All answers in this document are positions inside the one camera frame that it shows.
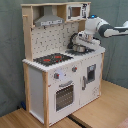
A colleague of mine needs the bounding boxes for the black stovetop red burners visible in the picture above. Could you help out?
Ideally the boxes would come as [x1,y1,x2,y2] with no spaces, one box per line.
[34,53,70,66]

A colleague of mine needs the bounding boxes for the red grey left knob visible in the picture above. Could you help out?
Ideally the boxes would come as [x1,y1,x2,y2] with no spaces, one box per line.
[54,73,60,79]

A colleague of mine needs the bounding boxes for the white oven door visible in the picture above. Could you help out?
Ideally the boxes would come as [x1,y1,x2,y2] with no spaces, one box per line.
[55,81,74,112]

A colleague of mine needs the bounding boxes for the grey ice dispenser panel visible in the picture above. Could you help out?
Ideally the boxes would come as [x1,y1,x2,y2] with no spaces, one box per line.
[87,64,96,81]

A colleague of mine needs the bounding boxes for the small metal pot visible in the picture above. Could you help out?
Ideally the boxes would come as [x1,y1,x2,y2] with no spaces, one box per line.
[73,44,86,53]

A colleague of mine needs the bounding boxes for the grey range hood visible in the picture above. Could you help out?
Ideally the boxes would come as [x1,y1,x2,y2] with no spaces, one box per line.
[35,5,64,27]

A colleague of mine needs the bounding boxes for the grey toy sink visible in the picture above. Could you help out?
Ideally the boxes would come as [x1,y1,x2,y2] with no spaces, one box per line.
[65,49,95,56]

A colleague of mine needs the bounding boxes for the wooden toy kitchen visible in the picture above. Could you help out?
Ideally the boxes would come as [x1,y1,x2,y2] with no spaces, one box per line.
[22,2,105,127]

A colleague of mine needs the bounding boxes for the red grey right knob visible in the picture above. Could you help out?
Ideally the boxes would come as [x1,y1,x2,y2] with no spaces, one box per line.
[71,65,78,73]

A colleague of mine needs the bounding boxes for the white toy microwave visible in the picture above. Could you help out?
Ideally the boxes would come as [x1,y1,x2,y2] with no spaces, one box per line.
[67,3,88,21]

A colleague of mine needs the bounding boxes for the red grey knob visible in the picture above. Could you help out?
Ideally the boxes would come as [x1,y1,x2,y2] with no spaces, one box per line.
[54,73,60,79]
[71,65,78,73]

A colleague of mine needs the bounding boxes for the grey cabinet door handle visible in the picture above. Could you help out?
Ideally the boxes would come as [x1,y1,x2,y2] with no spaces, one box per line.
[82,76,86,90]

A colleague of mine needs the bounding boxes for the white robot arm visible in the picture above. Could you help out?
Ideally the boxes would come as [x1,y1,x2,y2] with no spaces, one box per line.
[76,15,128,49]

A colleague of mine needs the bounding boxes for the black toy faucet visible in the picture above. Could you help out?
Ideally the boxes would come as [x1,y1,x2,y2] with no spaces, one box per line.
[67,33,78,49]

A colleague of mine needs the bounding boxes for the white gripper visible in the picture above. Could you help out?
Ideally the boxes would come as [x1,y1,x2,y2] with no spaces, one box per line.
[75,31,100,48]

